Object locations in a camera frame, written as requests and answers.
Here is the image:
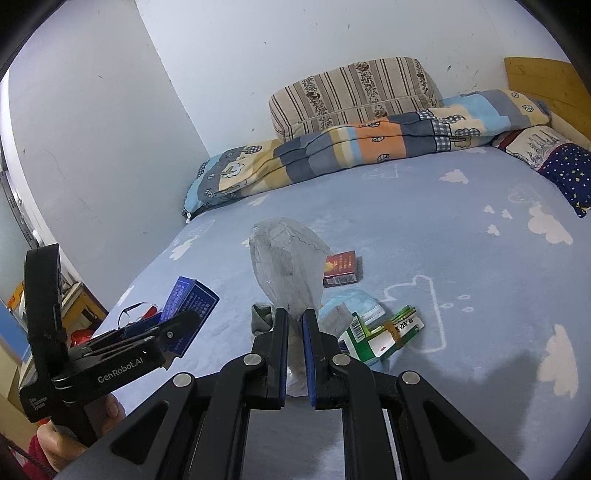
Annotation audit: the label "person's left forearm red sleeve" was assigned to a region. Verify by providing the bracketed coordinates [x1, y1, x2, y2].
[25, 436, 61, 480]

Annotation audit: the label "striped floral pillow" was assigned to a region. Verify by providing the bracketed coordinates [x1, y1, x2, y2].
[269, 56, 443, 141]

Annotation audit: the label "metal window frame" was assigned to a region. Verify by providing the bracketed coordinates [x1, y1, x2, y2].
[0, 138, 42, 250]

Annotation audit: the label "small grey cloth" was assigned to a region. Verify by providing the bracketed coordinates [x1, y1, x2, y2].
[252, 304, 278, 335]

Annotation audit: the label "navy star print pillow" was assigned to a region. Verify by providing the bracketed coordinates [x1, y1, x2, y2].
[492, 126, 591, 219]

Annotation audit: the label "thin frame eyeglasses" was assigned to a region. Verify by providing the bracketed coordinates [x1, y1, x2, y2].
[119, 302, 160, 326]

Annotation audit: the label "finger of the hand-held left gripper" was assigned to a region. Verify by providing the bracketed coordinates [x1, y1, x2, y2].
[152, 309, 200, 358]
[90, 314, 162, 347]

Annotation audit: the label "person's left hand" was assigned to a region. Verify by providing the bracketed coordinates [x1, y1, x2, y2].
[36, 394, 126, 474]

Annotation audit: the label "blue board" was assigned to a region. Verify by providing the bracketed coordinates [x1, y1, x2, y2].
[0, 298, 31, 365]

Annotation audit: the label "green white banded box bundle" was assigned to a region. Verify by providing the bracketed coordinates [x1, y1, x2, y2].
[339, 305, 424, 370]

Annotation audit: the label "blue cardboard box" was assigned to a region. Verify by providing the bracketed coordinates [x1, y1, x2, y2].
[159, 276, 220, 358]

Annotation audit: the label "blue cloud print bed sheet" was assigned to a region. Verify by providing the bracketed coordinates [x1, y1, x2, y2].
[92, 148, 591, 480]

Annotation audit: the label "patchwork print quilt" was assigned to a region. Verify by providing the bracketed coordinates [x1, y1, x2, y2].
[182, 89, 552, 222]

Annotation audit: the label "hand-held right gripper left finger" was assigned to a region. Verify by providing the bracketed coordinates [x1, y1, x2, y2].
[60, 308, 289, 480]

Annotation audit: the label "cream cushion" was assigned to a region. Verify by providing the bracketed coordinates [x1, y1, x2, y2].
[549, 113, 591, 149]

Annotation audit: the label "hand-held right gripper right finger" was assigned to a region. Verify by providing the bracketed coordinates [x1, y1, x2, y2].
[302, 308, 529, 480]

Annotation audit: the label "clear plastic bag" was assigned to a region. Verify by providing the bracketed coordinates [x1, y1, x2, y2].
[249, 217, 329, 398]

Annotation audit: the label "red cigarette box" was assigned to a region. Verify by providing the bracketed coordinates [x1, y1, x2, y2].
[322, 250, 358, 289]

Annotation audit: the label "wooden headboard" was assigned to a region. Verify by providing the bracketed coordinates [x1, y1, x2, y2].
[504, 56, 591, 148]

